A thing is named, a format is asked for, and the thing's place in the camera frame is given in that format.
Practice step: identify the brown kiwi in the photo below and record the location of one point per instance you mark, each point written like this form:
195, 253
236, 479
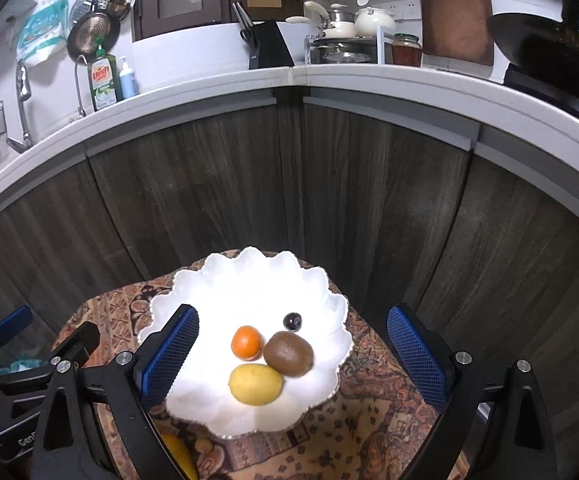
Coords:
289, 354

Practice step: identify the patterned paisley tablecloth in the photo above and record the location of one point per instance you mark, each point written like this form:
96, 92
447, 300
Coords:
370, 429

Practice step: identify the glass jar brown contents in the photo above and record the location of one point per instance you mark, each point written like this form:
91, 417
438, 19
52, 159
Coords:
407, 51

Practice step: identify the green dish soap bottle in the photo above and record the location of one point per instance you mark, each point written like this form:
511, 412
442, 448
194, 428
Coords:
103, 78

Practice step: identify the white countertop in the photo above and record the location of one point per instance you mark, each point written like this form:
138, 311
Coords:
534, 140

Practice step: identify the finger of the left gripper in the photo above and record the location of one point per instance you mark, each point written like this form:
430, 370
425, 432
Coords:
15, 323

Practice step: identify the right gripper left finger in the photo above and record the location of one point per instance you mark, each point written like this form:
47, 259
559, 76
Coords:
66, 447

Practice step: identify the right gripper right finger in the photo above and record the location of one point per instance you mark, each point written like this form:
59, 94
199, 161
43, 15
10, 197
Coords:
517, 442

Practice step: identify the blue hand soap bottle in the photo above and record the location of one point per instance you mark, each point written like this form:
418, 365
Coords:
127, 80

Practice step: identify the black knife block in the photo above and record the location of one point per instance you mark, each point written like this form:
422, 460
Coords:
270, 49

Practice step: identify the white teapot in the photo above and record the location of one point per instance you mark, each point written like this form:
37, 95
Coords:
368, 20

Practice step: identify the black wok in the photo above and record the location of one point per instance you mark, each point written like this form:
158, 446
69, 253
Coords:
544, 49

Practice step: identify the chrome kitchen faucet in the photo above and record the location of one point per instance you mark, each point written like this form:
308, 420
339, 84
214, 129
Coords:
23, 94

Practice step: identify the wooden cutting board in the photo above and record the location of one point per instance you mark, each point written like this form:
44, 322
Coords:
458, 29

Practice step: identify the yellow lemon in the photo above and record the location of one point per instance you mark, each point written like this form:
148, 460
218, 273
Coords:
255, 384

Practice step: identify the dark plum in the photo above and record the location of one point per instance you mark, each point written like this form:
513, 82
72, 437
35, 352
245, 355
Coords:
293, 322

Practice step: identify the yellow mango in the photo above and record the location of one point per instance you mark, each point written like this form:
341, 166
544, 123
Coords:
181, 455

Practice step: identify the white scalloped bowl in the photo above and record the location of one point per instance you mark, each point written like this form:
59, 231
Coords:
256, 290

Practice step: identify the small tangerine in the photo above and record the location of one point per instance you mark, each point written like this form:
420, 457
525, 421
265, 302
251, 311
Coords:
247, 343

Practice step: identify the hanging metal pan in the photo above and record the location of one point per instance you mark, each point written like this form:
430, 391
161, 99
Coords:
93, 30

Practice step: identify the white cooking pot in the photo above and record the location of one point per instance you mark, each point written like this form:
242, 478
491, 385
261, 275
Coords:
335, 22

